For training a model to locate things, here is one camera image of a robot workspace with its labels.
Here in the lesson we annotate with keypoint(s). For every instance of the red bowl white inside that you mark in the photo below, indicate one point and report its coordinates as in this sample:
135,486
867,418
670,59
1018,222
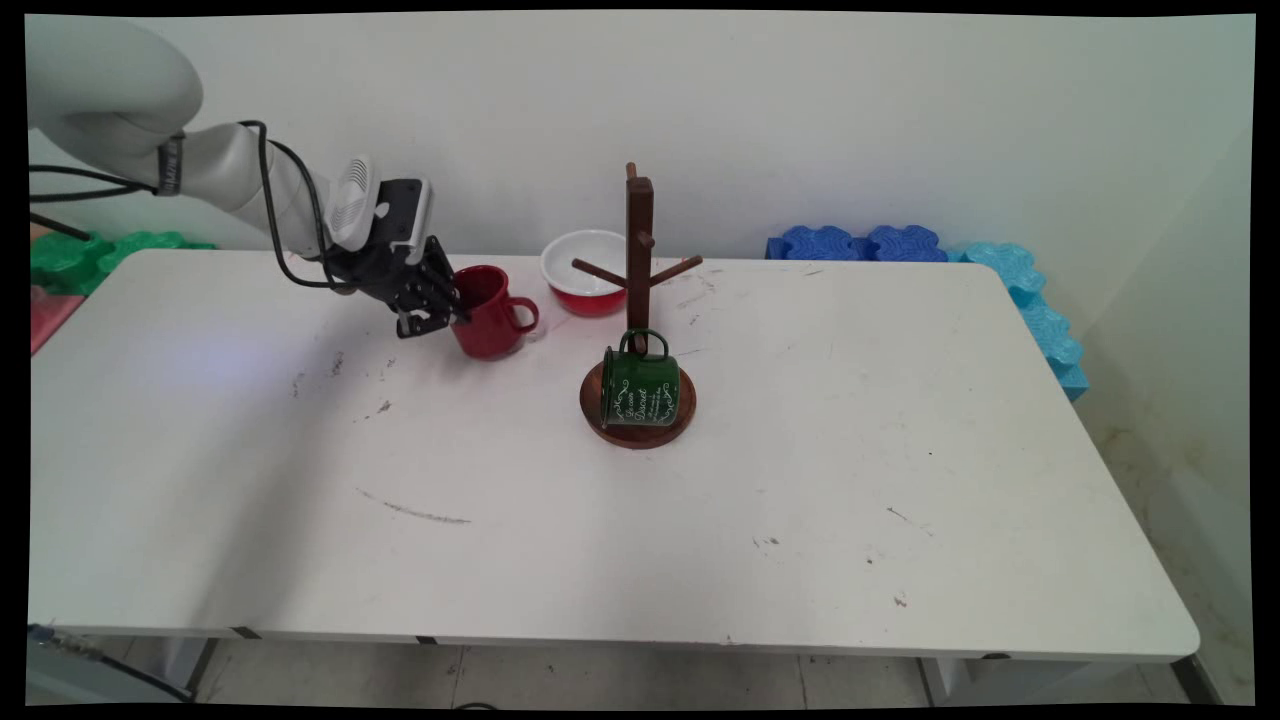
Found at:
590,300

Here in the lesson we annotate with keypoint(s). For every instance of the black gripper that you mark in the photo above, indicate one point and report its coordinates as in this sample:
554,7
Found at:
375,272

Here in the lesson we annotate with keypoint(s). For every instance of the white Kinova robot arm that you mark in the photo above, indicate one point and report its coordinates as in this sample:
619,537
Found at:
110,90

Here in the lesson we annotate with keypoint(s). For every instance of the green foam mat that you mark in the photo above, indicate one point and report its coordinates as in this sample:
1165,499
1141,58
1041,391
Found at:
70,260

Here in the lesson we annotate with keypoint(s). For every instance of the green enamel mug white print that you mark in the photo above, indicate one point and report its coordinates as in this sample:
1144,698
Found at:
640,390

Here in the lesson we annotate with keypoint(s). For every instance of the dark wooden mug tree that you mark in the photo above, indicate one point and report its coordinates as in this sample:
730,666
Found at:
640,220

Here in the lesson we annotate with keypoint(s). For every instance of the dark blue foam mat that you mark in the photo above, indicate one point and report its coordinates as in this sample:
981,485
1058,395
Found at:
815,245
905,245

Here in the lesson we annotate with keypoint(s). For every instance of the red enamel mug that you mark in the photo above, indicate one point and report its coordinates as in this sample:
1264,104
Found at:
490,330

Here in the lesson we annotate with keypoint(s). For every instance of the red foam mat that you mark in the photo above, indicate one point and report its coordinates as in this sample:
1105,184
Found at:
50,315

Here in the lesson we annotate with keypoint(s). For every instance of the grey table leg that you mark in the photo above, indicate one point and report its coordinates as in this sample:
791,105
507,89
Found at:
1000,675
200,665

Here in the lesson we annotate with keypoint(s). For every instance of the light blue foam mat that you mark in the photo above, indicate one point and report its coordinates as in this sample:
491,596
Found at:
995,265
1050,335
1072,380

